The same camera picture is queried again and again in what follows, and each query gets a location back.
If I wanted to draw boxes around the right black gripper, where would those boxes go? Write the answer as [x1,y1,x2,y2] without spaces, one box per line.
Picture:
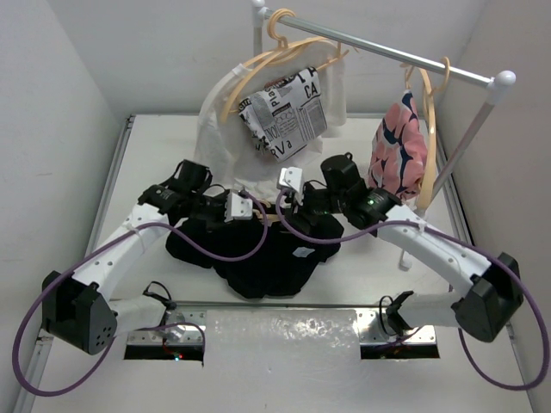
[281,182,347,232]

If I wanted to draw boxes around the beige hanger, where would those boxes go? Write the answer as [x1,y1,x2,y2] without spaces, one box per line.
[401,57,450,218]
[220,9,330,123]
[247,199,281,227]

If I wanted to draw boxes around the black t shirt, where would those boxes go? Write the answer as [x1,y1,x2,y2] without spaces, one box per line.
[165,219,341,299]

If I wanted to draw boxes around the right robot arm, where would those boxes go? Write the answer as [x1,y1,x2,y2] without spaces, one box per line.
[278,153,523,342]

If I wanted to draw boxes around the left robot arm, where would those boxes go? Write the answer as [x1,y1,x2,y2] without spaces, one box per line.
[42,160,231,355]

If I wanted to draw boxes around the white t shirt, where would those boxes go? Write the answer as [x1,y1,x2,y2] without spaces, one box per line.
[194,42,346,200]

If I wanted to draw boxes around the pink patterned t shirt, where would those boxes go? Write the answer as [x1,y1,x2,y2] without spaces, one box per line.
[368,89,428,200]

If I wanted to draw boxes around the newspaper print t shirt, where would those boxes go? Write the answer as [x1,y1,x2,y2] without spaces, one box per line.
[238,67,328,163]

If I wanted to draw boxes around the white paper label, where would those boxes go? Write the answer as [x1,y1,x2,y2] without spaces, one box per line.
[293,247,315,258]

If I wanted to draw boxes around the metal clothes rack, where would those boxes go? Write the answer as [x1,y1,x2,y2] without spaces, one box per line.
[250,0,517,272]

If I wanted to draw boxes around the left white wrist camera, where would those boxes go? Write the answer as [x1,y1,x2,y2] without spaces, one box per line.
[225,190,253,223]

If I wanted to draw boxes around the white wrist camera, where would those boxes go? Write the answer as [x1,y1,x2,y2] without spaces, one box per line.
[225,190,253,223]
[276,167,304,205]

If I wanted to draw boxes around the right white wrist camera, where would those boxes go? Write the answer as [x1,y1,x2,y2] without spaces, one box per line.
[276,167,304,205]

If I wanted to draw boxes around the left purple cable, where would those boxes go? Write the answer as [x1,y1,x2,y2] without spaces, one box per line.
[11,188,270,397]

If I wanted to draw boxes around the purple cable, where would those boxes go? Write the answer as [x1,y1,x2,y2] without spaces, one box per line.
[275,188,551,391]
[11,188,270,397]

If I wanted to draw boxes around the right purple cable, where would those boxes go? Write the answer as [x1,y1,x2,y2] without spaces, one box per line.
[275,188,551,391]

